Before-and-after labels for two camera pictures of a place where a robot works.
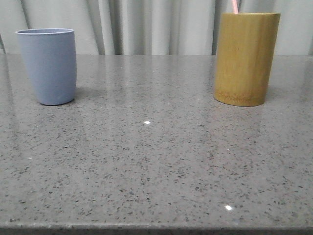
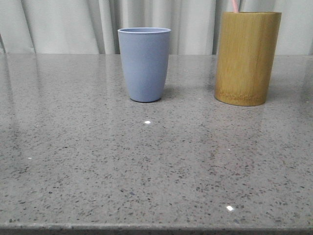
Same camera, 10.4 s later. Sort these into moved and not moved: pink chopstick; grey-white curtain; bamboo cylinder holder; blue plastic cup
Moved: blue plastic cup
Not moved: grey-white curtain; pink chopstick; bamboo cylinder holder
